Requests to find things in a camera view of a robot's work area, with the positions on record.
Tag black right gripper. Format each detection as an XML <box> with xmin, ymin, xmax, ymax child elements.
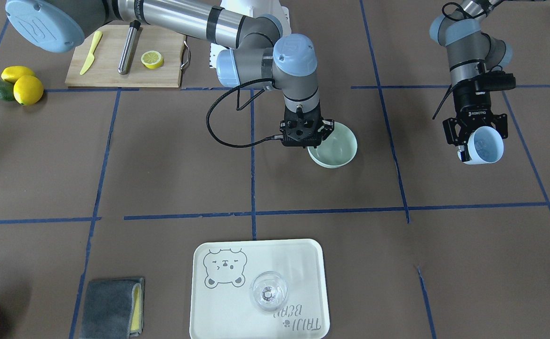
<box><xmin>280</xmin><ymin>110</ymin><xmax>335</xmax><ymax>147</ymax></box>

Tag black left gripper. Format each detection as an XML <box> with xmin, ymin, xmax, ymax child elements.
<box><xmin>443</xmin><ymin>71</ymin><xmax>516</xmax><ymax>161</ymax></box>

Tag light blue cup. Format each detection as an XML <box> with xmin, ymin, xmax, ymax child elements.
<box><xmin>462</xmin><ymin>126</ymin><xmax>504</xmax><ymax>165</ymax></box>

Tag green bowl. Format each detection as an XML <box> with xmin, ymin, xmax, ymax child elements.
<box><xmin>307</xmin><ymin>121</ymin><xmax>358</xmax><ymax>168</ymax></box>

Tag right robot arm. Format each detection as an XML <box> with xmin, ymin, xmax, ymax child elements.
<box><xmin>5</xmin><ymin>0</ymin><xmax>335</xmax><ymax>147</ymax></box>

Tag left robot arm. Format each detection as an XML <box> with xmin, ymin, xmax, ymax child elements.
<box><xmin>429</xmin><ymin>0</ymin><xmax>516</xmax><ymax>165</ymax></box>

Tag clear wine glass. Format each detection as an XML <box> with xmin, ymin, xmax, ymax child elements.
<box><xmin>251</xmin><ymin>272</ymin><xmax>289</xmax><ymax>313</ymax></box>

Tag lemon half slice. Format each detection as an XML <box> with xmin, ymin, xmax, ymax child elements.
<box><xmin>141</xmin><ymin>51</ymin><xmax>164</xmax><ymax>69</ymax></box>

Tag cream bear tray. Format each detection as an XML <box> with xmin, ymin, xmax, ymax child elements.
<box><xmin>189</xmin><ymin>239</ymin><xmax>331</xmax><ymax>339</ymax></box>

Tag bamboo cutting board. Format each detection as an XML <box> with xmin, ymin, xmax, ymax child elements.
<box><xmin>65</xmin><ymin>25</ymin><xmax>188</xmax><ymax>88</ymax></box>

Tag yellow plastic knife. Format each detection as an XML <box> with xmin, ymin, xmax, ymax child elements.
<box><xmin>79</xmin><ymin>31</ymin><xmax>103</xmax><ymax>75</ymax></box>

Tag grey yellow cloth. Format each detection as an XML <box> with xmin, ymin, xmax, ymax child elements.
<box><xmin>79</xmin><ymin>277</ymin><xmax>145</xmax><ymax>339</ymax></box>

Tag yellow lemon front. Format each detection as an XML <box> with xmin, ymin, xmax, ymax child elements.
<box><xmin>13</xmin><ymin>75</ymin><xmax>44</xmax><ymax>105</ymax></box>

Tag yellow lemon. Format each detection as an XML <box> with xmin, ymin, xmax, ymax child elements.
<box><xmin>13</xmin><ymin>75</ymin><xmax>44</xmax><ymax>105</ymax></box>
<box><xmin>1</xmin><ymin>65</ymin><xmax>36</xmax><ymax>84</ymax></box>

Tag yellow lemon back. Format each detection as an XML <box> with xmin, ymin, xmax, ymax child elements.
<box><xmin>1</xmin><ymin>65</ymin><xmax>36</xmax><ymax>84</ymax></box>

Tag green lime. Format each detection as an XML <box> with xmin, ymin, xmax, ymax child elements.
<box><xmin>0</xmin><ymin>80</ymin><xmax>16</xmax><ymax>102</ymax></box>

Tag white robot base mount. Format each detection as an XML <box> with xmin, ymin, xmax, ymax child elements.
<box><xmin>209</xmin><ymin>0</ymin><xmax>294</xmax><ymax>69</ymax></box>

